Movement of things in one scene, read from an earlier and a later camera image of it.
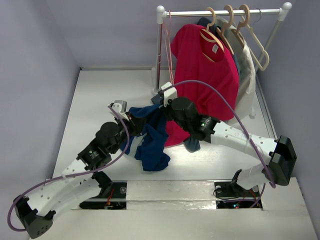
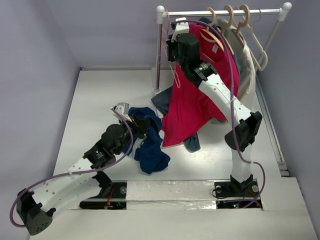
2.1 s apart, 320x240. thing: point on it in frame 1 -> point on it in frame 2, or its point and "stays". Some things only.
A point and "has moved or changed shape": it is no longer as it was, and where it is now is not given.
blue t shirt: x=152 y=151 has moved or changed shape
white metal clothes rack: x=161 y=14 stays
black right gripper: x=165 y=110 -> x=171 y=50
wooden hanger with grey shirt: x=222 y=32 stays
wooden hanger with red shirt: x=208 y=35 stays
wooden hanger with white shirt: x=243 y=24 stays
